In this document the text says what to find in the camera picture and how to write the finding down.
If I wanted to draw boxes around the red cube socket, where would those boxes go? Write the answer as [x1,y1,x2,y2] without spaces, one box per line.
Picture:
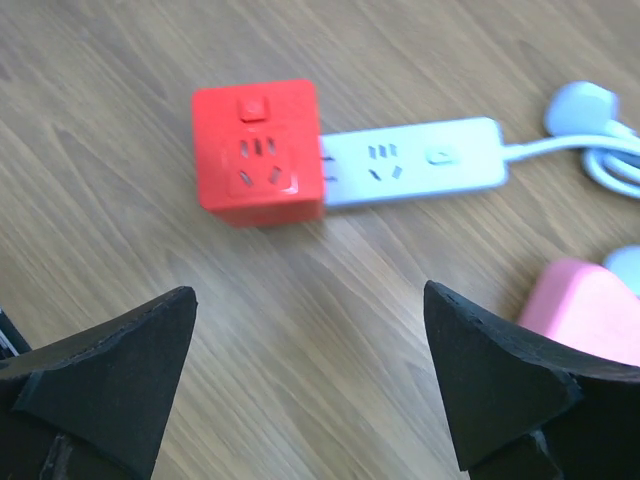
[192,79,325,227]

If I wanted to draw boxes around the blue round socket cord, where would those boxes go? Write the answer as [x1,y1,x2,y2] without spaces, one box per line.
[602,244,640,301]

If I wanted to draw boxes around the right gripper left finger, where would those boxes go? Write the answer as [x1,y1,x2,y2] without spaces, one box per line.
[1,286,197,479]

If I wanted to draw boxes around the blue power strip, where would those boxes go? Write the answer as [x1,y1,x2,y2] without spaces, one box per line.
[321,117,508,209]

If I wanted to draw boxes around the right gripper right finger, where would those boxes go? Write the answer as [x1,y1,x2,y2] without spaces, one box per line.
[423,281,639,479]

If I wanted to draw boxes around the pink triangular power strip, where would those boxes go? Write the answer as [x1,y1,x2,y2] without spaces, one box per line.
[518,258,639,366]

